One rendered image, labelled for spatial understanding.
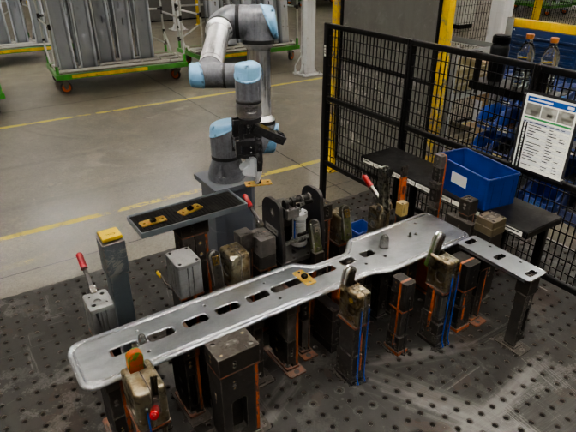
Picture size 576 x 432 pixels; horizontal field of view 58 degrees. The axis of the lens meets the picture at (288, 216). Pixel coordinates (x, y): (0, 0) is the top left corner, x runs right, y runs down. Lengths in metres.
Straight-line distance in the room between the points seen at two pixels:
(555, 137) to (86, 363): 1.72
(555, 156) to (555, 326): 0.62
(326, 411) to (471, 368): 0.52
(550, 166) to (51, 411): 1.89
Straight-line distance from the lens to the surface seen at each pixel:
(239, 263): 1.65
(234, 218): 2.11
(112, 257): 1.68
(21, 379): 1.96
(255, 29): 1.94
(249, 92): 1.51
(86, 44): 8.33
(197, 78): 1.63
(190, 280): 1.59
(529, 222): 2.11
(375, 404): 1.71
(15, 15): 10.90
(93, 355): 1.48
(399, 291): 1.72
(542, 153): 2.19
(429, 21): 3.88
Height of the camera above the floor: 1.95
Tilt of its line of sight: 28 degrees down
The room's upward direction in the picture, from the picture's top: straight up
